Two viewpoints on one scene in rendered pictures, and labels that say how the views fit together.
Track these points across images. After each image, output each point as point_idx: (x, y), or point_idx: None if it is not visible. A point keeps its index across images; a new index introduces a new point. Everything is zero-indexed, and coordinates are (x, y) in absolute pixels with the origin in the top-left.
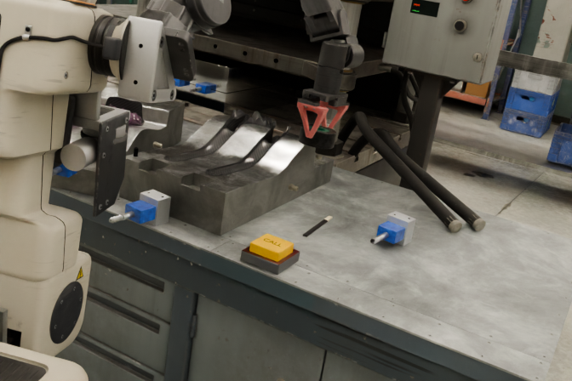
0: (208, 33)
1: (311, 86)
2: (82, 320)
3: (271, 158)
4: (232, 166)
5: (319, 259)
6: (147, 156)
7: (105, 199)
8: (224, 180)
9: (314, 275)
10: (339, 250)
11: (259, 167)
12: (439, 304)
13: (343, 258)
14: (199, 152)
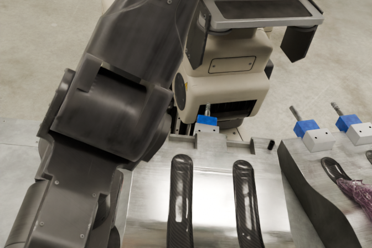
0: None
1: None
2: (183, 118)
3: (153, 246)
4: (189, 212)
5: (32, 169)
6: (261, 154)
7: (190, 53)
8: (159, 149)
9: (31, 141)
10: (15, 199)
11: (157, 226)
12: None
13: (8, 186)
14: (254, 230)
